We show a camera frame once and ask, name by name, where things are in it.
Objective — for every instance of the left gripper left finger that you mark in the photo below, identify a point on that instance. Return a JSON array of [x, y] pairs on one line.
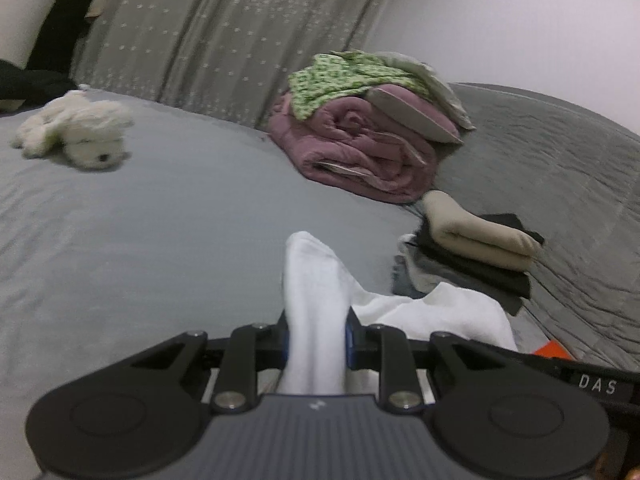
[[240, 358]]

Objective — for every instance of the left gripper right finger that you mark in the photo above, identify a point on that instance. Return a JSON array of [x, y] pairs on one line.
[[397, 359]]

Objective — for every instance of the dark grey folded garment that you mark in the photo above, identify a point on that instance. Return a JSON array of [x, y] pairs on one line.
[[401, 281]]

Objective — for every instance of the orange object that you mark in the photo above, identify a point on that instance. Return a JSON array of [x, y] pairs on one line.
[[553, 350]]

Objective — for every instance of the white folded garment in stack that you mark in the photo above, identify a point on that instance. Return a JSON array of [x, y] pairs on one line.
[[425, 273]]

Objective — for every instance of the grey bed sheet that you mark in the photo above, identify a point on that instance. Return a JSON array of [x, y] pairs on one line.
[[188, 234]]

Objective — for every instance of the beige folded garment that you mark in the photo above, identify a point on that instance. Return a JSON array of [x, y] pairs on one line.
[[467, 235]]

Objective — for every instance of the pink folded quilt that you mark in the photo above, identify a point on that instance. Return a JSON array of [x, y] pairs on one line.
[[380, 145]]

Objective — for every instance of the grey quilted blanket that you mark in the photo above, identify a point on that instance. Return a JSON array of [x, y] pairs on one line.
[[572, 176]]

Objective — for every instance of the white plush dog toy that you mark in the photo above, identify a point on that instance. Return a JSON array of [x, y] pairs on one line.
[[90, 134]]

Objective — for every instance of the green floral cloth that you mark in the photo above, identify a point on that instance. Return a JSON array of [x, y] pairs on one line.
[[336, 75]]

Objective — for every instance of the grey star-patterned headboard cover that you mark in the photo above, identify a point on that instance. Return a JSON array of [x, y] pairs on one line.
[[229, 59]]

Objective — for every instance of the black clothing on bed edge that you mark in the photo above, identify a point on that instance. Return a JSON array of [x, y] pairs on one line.
[[38, 40]]

